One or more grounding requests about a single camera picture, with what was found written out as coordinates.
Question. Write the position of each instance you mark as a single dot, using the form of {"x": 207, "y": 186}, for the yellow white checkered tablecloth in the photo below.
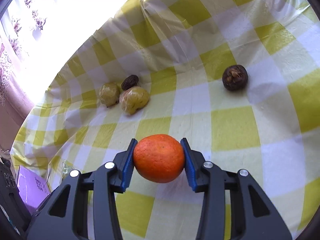
{"x": 179, "y": 49}

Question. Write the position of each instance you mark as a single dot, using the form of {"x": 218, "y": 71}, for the wrapped yellow fruit right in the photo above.
{"x": 133, "y": 99}

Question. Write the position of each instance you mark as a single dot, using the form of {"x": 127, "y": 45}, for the dark mangosteen back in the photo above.
{"x": 129, "y": 82}

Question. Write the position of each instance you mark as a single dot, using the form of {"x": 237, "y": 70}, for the dark mangosteen near tangerines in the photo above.
{"x": 235, "y": 78}

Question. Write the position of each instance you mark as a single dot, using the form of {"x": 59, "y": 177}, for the large orange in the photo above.
{"x": 159, "y": 158}

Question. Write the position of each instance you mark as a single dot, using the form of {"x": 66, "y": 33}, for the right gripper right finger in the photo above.
{"x": 253, "y": 215}

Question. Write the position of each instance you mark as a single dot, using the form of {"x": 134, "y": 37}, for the wrapped yellow fruit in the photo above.
{"x": 133, "y": 99}
{"x": 109, "y": 94}

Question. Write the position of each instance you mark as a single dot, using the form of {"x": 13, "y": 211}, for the floral lace curtain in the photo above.
{"x": 40, "y": 35}

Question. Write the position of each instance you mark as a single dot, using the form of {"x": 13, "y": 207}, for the purple storage box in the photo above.
{"x": 33, "y": 189}

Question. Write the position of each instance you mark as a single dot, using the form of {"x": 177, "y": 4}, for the wrapped yellow fruit left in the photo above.
{"x": 109, "y": 94}

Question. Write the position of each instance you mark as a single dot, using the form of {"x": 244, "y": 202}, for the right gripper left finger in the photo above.
{"x": 63, "y": 214}

